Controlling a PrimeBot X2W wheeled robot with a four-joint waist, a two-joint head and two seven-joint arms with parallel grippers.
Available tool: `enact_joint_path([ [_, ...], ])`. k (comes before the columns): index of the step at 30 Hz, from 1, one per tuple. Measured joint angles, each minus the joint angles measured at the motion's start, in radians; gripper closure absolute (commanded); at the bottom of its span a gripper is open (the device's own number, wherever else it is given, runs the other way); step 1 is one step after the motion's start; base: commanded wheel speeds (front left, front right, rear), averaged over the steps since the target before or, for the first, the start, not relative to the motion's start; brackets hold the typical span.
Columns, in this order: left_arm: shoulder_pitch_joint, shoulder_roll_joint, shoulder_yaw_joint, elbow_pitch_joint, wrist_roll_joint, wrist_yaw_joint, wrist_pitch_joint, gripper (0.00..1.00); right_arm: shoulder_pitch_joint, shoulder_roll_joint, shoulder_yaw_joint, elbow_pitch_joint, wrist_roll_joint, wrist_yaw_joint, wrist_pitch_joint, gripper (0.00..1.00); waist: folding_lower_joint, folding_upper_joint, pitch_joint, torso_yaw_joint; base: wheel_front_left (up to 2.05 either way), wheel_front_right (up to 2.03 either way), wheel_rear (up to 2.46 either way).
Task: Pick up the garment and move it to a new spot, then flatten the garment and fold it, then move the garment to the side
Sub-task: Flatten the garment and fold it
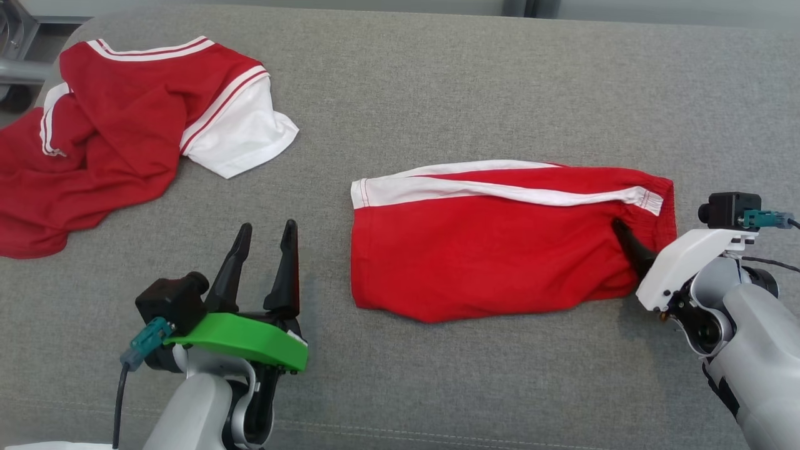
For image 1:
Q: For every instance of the red shirt white sleeves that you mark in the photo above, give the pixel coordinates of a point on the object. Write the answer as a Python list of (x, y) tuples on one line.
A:
[(119, 125)]

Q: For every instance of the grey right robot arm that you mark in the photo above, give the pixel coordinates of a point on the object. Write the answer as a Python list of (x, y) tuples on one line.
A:
[(756, 362)]

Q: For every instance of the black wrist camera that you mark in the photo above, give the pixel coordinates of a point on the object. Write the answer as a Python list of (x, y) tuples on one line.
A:
[(728, 209), (172, 300)]

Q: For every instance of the grey metal frame with bracket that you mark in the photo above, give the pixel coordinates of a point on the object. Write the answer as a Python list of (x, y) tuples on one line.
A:
[(19, 69)]

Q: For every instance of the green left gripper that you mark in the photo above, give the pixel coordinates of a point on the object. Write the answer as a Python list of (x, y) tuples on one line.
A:
[(250, 340)]

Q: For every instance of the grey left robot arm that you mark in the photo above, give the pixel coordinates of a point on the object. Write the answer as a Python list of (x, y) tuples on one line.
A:
[(194, 412)]

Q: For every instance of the red shorts white stripe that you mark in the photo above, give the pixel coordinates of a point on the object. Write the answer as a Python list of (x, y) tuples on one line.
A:
[(487, 256)]

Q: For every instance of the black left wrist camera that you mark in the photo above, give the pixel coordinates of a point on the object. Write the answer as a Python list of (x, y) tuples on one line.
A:
[(172, 300)]

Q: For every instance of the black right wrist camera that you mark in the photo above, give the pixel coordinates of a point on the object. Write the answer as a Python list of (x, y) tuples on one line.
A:
[(728, 209)]

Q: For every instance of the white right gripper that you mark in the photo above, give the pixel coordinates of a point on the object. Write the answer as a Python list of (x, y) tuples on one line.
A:
[(681, 262)]

